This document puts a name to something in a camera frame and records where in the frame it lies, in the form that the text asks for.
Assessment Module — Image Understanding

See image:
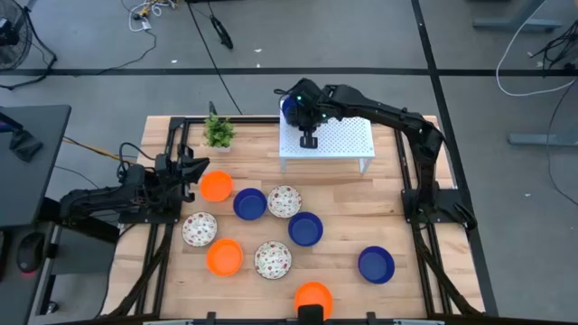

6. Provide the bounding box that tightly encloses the long black floor cable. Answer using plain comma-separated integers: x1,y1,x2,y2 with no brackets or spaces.
186,0,245,116

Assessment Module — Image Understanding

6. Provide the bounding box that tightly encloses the orange plastic bowl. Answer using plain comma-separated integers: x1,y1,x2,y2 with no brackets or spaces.
294,281,335,320
206,237,245,278
199,170,235,203

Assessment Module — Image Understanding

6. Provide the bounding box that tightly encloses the grey desk foot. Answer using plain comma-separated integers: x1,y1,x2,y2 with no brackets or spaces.
472,0,564,33
508,132,578,146

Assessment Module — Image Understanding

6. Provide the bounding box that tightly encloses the thin black floor cable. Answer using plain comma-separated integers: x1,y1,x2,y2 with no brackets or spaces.
545,80,578,209

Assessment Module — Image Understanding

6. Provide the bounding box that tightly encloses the black angular device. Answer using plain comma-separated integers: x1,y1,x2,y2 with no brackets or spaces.
0,111,44,163

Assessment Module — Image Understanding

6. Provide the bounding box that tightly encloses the blue plastic bowl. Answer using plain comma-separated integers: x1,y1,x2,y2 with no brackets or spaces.
287,210,324,248
232,187,268,222
357,245,396,285
280,95,300,122

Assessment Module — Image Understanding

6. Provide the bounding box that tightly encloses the white perforated metal shelf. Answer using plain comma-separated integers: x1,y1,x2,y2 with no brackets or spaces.
278,107,377,175

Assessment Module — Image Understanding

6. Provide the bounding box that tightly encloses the white cable bundle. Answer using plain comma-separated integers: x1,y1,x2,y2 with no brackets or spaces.
127,0,178,33

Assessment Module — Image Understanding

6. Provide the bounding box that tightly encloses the black cable bundle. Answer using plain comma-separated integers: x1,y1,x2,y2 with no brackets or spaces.
528,20,578,73

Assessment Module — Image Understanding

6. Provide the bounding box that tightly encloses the black table-level camera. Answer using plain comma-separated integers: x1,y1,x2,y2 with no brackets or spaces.
297,304,325,325

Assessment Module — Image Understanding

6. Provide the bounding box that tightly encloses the black computer mouse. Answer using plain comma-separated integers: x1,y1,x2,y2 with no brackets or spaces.
16,231,46,275

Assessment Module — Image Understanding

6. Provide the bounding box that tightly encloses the long white floor cable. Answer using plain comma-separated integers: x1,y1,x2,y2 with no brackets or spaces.
495,0,578,98

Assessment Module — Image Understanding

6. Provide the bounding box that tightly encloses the green plant in white pot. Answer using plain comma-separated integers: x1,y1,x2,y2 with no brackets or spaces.
201,112,237,153

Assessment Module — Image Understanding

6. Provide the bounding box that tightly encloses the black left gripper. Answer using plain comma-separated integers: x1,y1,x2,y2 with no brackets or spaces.
153,143,211,204

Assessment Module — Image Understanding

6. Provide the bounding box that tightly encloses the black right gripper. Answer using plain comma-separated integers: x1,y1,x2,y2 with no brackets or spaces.
277,78,329,150

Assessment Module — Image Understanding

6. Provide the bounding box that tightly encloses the yellow cable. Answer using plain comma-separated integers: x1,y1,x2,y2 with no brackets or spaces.
61,136,157,173

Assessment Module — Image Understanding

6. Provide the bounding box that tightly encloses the floral bowl with green outside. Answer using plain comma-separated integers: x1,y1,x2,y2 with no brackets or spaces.
266,184,303,219
181,210,219,248
253,240,294,281

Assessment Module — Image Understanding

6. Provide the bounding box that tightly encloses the black desk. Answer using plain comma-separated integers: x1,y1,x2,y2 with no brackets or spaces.
0,104,72,229

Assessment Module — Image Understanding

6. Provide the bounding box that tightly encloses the black standing fan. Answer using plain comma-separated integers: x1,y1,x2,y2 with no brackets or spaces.
0,0,59,90

